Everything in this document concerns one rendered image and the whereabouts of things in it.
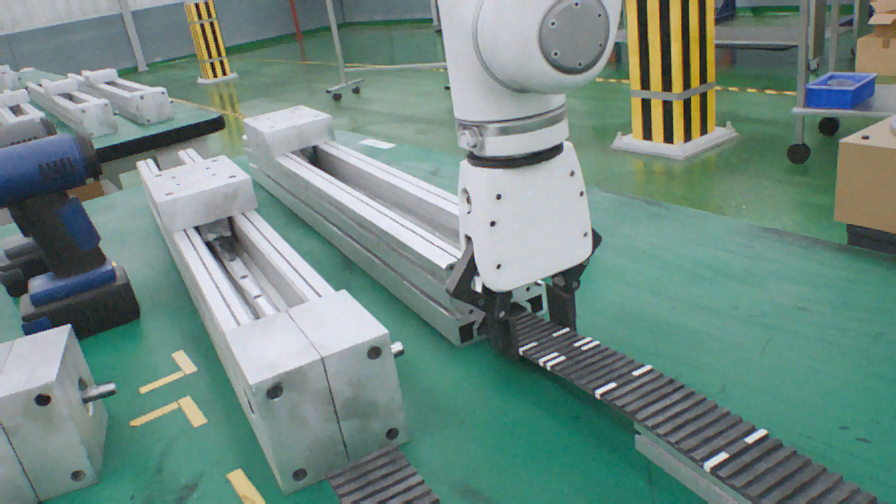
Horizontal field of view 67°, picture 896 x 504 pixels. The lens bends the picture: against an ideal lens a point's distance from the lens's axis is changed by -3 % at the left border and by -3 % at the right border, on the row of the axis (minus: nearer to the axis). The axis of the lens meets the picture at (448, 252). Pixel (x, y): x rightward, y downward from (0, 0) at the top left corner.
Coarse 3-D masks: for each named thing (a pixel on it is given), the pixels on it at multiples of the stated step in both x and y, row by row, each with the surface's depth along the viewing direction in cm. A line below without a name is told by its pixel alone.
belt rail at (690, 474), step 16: (640, 448) 47; (656, 448) 45; (672, 448) 43; (672, 464) 44; (688, 464) 42; (688, 480) 43; (704, 480) 42; (704, 496) 42; (720, 496) 41; (736, 496) 39
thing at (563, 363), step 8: (592, 344) 55; (600, 344) 55; (576, 352) 55; (584, 352) 55; (592, 352) 54; (600, 352) 54; (560, 360) 54; (568, 360) 54; (576, 360) 53; (584, 360) 54; (552, 368) 53; (560, 368) 53; (568, 368) 53
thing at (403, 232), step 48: (336, 144) 108; (288, 192) 106; (336, 192) 84; (384, 192) 89; (432, 192) 79; (336, 240) 89; (384, 240) 74; (432, 240) 65; (432, 288) 64; (480, 288) 63; (528, 288) 65; (480, 336) 64
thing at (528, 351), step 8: (552, 336) 58; (560, 336) 58; (568, 336) 58; (576, 336) 58; (536, 344) 58; (544, 344) 57; (552, 344) 57; (520, 352) 57; (528, 352) 56; (536, 352) 56
